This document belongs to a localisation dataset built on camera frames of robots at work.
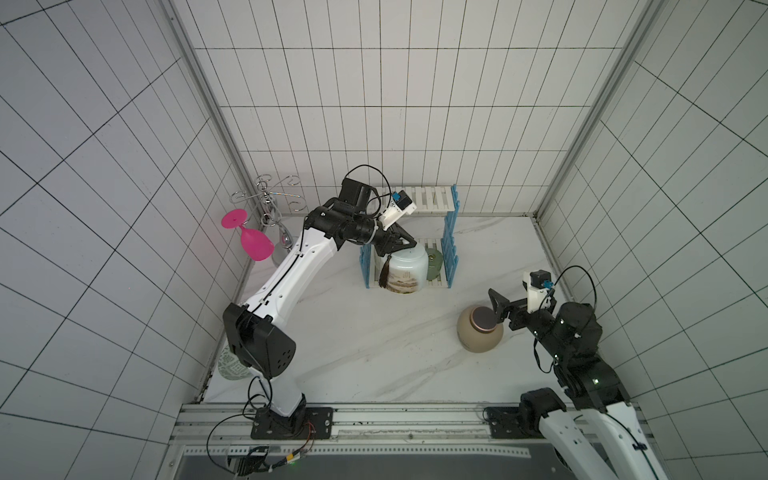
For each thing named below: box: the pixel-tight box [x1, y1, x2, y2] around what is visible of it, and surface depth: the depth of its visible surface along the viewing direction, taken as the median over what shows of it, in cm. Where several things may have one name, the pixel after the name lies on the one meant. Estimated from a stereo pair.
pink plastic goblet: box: [221, 208, 275, 262], surface depth 86 cm
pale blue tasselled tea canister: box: [387, 245, 429, 294], surface depth 71 cm
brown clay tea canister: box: [457, 306, 504, 353], surface depth 78 cm
